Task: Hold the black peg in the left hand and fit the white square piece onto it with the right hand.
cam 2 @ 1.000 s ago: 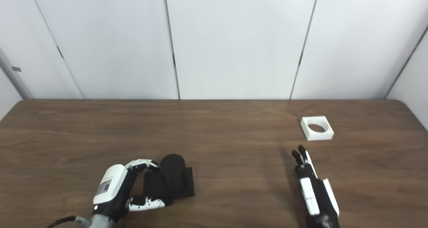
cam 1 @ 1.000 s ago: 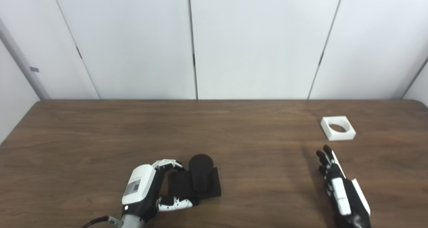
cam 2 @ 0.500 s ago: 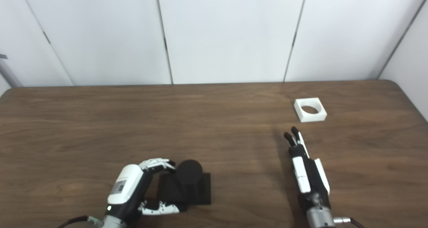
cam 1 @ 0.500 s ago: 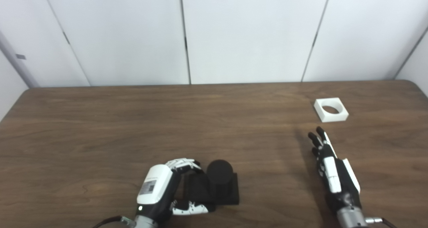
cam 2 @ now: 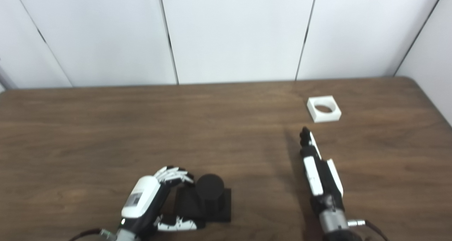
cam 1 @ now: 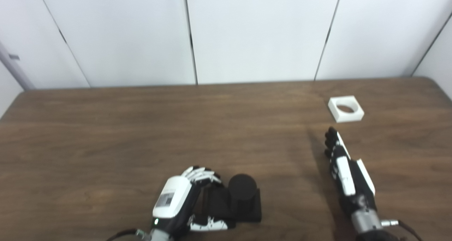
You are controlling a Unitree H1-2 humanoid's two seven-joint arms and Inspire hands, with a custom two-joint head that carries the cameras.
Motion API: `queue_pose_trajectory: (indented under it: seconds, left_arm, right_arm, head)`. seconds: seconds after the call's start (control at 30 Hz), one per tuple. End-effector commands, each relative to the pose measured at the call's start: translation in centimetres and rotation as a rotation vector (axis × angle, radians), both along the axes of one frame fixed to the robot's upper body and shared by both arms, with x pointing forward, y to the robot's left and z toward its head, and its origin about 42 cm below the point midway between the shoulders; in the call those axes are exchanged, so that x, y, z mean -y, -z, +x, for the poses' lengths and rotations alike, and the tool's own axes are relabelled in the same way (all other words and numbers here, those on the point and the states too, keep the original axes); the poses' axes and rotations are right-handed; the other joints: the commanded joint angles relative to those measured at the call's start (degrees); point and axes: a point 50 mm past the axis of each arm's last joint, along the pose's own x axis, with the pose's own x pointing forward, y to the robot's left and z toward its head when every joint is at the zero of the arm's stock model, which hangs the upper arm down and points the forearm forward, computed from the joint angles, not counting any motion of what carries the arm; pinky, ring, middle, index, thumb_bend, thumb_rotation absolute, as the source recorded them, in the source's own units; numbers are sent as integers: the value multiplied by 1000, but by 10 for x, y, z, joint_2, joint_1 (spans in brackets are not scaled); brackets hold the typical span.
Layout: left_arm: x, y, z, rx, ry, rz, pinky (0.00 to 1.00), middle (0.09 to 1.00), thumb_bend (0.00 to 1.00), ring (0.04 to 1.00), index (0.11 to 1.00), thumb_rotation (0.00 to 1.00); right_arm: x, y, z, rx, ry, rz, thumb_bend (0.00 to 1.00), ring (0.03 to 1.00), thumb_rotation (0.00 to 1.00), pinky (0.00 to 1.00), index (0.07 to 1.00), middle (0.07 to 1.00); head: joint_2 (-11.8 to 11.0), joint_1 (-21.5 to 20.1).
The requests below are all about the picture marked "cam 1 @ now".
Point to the white and black left hand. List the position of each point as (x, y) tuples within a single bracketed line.
[(173, 198)]

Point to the white and black right hand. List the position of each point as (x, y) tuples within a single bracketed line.
[(344, 177)]

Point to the white square piece with hole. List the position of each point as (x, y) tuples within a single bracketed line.
[(348, 118)]

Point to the black peg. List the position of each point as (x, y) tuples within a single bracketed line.
[(242, 188)]

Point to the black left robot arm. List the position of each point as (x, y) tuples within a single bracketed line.
[(155, 236)]

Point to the gray wall corner post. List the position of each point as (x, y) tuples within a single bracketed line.
[(16, 73)]

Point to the small gray wall tag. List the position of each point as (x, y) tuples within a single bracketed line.
[(14, 57)]

